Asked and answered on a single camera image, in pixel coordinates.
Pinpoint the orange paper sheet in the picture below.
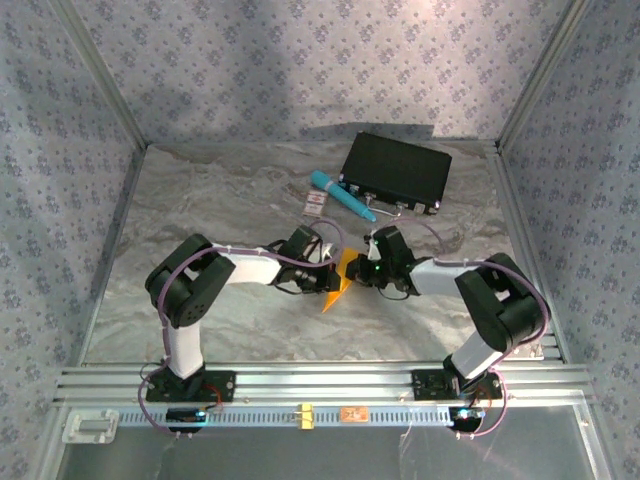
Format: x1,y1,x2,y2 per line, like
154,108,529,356
321,248,360,315

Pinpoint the teal pen-shaped wand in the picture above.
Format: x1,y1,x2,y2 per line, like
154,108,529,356
309,169,378,224

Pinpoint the small red white packet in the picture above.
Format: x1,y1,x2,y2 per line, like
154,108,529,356
302,188,329,218

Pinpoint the yellow connector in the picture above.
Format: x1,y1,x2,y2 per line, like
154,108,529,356
292,402,317,432

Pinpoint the small circuit board with LED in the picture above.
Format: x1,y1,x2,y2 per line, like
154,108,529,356
165,407,209,434
448,405,487,432

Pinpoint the aluminium mounting rail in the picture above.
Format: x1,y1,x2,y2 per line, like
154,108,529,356
53,362,596,405

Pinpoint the black case with metal handle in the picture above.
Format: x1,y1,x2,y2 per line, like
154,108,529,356
338,131,454,220

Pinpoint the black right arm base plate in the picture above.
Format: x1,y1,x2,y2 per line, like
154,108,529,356
411,368,504,401

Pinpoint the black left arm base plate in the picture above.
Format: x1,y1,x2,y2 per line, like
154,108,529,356
144,368,237,404

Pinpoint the aluminium side rail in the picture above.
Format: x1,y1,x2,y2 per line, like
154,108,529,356
487,142,619,480
37,144,149,480

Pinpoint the slotted grey cable duct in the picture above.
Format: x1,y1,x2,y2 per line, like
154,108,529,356
117,403,454,427

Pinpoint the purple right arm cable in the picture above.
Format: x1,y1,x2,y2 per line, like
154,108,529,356
394,217,553,442

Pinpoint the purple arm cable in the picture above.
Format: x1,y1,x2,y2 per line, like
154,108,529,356
394,217,553,442
137,217,349,441

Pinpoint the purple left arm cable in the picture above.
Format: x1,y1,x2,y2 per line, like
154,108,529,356
137,217,349,441

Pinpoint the aluminium frame post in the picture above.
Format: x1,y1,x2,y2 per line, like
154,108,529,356
52,0,151,151
494,0,599,151

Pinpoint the white plastic bracket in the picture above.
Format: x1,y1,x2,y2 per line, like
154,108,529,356
61,408,121,445

